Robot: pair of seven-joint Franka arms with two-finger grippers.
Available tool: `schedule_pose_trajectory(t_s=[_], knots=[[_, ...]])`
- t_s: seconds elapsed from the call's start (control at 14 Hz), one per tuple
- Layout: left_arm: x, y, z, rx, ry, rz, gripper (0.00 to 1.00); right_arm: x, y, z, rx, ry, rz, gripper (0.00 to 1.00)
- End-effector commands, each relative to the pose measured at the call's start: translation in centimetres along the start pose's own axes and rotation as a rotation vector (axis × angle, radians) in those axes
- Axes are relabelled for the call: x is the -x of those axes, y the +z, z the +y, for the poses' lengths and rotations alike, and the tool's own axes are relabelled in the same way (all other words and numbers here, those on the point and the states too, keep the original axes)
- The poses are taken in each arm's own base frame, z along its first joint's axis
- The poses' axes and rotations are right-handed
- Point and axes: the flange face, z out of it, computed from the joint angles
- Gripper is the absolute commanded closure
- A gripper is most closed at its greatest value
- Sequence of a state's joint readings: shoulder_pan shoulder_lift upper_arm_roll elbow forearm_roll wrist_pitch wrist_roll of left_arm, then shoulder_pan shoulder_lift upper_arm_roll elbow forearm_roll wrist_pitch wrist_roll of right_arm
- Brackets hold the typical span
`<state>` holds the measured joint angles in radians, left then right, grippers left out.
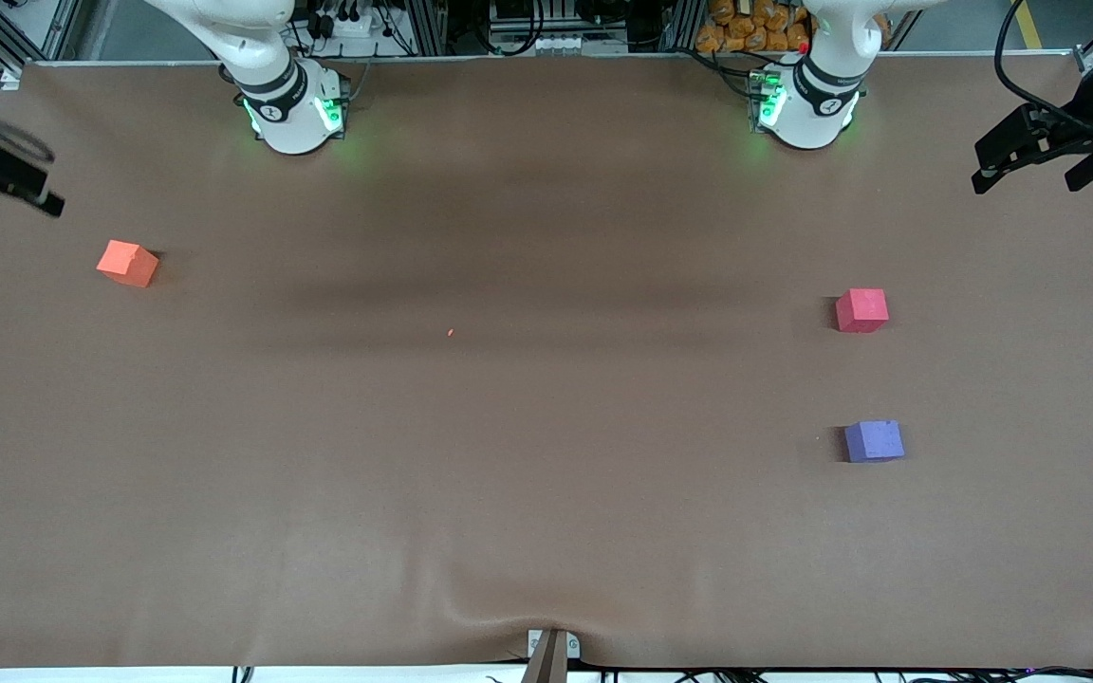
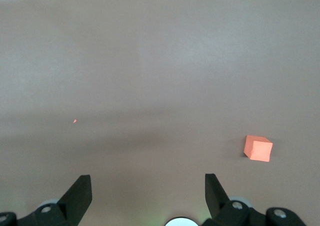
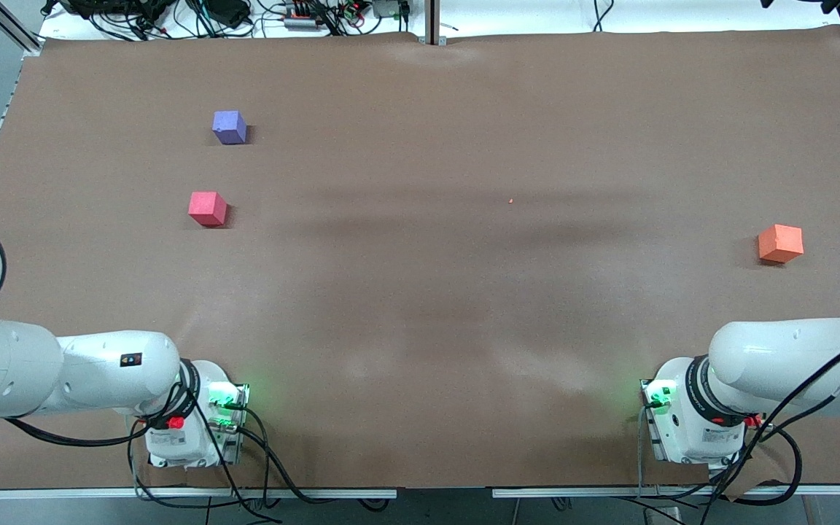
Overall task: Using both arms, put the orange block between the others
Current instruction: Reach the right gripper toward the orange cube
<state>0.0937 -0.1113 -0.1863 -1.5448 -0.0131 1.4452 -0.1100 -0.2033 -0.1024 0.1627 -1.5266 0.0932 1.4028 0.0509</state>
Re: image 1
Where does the red foam block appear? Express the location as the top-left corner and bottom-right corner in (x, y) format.
(835, 288), (890, 334)

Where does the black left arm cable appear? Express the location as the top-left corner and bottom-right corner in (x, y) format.
(994, 0), (1093, 134)

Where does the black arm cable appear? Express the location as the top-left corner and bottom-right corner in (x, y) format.
(0, 121), (56, 164)
(994, 0), (1093, 134)

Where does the small green-lit circuit box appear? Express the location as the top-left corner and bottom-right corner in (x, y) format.
(317, 71), (351, 135)
(748, 68), (787, 132)

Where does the metal table edge bracket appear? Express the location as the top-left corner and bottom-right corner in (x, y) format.
(526, 628), (582, 683)

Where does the brown table mat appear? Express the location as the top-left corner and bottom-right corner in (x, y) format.
(0, 55), (1093, 670)

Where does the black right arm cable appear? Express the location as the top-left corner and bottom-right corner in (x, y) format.
(0, 121), (56, 164)

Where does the orange foam block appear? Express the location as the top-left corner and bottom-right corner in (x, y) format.
(96, 240), (160, 288)

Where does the white power strip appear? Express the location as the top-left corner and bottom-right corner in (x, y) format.
(312, 0), (382, 41)

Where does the purple foam block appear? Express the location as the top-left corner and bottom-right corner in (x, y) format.
(843, 420), (906, 464)

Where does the orange items pile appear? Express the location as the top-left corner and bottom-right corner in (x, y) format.
(695, 0), (813, 54)

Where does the yellow floor tape strip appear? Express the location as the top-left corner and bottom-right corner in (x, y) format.
(1011, 0), (1047, 50)

